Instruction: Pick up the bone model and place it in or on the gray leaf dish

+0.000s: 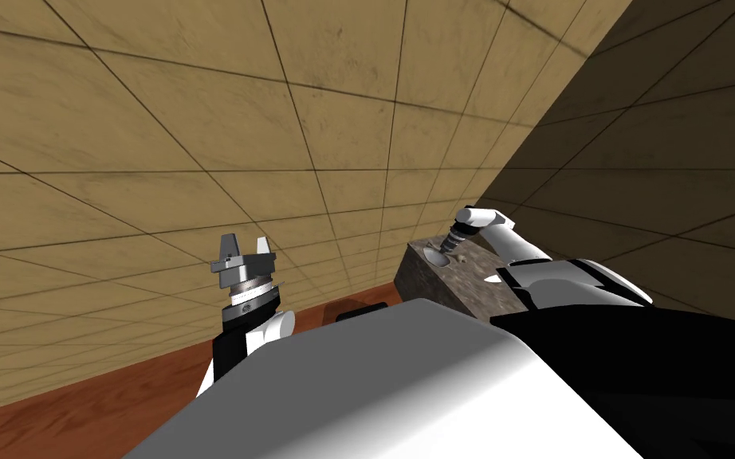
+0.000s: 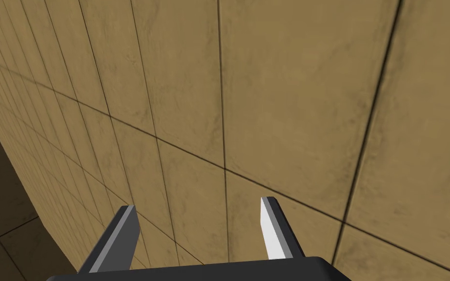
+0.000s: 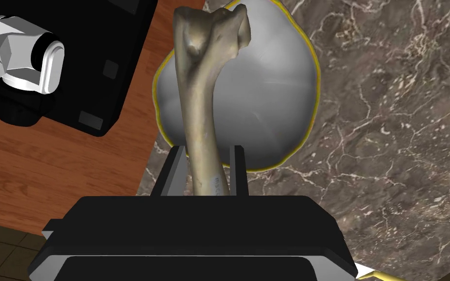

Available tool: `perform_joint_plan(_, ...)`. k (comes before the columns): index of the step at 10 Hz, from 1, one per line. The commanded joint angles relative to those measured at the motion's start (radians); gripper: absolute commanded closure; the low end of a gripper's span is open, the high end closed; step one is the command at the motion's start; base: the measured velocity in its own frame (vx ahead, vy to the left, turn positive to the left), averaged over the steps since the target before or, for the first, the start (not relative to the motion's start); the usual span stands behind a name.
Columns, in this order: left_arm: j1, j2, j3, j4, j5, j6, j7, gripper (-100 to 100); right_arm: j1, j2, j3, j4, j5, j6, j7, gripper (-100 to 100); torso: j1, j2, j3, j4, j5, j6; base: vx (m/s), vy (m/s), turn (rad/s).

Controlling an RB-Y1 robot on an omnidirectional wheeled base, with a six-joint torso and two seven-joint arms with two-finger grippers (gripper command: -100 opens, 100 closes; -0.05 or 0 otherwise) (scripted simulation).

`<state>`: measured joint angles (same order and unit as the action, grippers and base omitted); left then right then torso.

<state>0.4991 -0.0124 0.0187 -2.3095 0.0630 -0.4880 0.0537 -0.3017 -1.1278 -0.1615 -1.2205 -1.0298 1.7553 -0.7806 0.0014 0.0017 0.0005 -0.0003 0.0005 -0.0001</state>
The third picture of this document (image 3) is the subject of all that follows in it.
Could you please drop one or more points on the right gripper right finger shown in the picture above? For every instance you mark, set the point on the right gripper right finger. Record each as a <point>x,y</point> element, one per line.
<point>239,175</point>

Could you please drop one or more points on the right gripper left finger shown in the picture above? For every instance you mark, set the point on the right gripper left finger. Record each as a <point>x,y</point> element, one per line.
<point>170,175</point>

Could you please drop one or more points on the beige bone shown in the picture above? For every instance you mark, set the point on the beige bone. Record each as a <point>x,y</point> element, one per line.
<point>200,101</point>

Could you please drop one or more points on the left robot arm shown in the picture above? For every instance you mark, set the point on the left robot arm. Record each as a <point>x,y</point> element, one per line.
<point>18,54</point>

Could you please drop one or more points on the grey plate with yellow rim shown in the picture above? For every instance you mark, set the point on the grey plate with yellow rim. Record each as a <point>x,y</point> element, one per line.
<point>264,101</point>

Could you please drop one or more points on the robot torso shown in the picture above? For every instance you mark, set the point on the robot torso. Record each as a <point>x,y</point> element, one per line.
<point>100,47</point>

